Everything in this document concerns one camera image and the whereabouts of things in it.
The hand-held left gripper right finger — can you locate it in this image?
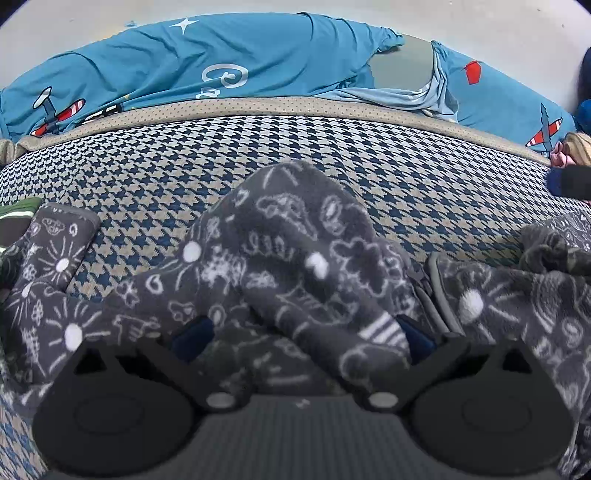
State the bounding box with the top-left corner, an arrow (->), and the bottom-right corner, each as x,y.
369,314 -> 532,411

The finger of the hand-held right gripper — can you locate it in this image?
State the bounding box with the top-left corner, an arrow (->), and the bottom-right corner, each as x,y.
547,164 -> 591,200

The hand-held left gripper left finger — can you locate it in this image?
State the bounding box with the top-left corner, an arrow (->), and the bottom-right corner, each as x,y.
74,318 -> 252,411

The grey printed fleece jacket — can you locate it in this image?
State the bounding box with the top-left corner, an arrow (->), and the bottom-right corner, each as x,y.
0,159 -> 591,480

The pink cloth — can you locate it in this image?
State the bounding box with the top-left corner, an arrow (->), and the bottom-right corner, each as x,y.
549,141 -> 577,168

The beige striped knitted hat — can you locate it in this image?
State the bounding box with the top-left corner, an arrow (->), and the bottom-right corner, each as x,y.
566,131 -> 591,164

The houndstooth mattress cover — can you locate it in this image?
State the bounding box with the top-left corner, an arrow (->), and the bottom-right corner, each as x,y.
0,95 -> 591,480

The green striped folded garment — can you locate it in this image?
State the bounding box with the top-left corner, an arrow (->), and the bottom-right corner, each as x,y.
0,198 -> 42,287

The blue aeroplane print sheet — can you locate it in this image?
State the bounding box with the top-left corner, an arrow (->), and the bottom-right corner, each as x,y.
0,13 -> 578,153

